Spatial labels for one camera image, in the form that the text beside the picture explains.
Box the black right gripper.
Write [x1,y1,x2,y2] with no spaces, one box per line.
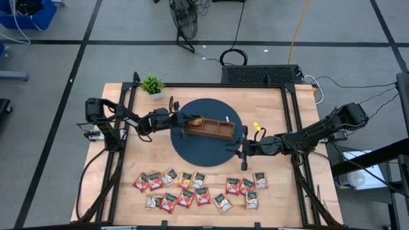
[225,125,261,171]

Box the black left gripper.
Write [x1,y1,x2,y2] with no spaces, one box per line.
[168,101,202,141]

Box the wooden three-compartment box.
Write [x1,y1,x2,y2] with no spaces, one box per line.
[185,117,236,141]

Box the red tea sachet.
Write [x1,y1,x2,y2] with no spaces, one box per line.
[194,185,212,206]
[159,192,178,214]
[239,178,256,196]
[132,172,150,193]
[176,188,196,209]
[225,178,241,196]
[147,172,164,192]

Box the round blue woven placemat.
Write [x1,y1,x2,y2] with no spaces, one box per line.
[169,98,245,168]

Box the green plant white pot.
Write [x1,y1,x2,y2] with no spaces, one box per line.
[139,73,166,101]

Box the black perforated computer case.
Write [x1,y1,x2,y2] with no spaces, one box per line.
[221,64,304,86]

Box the black floor fan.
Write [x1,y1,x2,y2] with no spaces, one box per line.
[168,0,199,54]

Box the clear plastic water bottle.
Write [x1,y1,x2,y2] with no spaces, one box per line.
[334,171,367,190]

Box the black metal stand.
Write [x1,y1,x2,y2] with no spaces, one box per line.
[330,137,409,230]

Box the white box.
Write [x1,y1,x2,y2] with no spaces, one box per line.
[341,149,388,192]

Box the dark grey upright panel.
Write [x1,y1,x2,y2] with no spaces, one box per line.
[396,72,409,135]

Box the blue plastic bin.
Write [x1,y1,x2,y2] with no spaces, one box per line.
[0,0,58,31]

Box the grey bench foot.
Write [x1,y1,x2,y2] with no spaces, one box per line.
[0,70,29,82]

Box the black chair base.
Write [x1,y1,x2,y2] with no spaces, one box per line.
[0,98,13,116]

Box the coiled black cable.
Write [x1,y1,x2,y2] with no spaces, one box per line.
[219,0,249,67]

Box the white cable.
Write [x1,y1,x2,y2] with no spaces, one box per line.
[0,0,44,45]
[303,75,325,105]

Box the black power cable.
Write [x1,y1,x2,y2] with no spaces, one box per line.
[75,149,108,221]

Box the yellow cable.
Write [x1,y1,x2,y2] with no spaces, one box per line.
[287,0,311,65]

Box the thin black floor cable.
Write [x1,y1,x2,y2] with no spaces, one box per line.
[309,75,397,89]
[367,93,401,121]
[357,86,397,105]

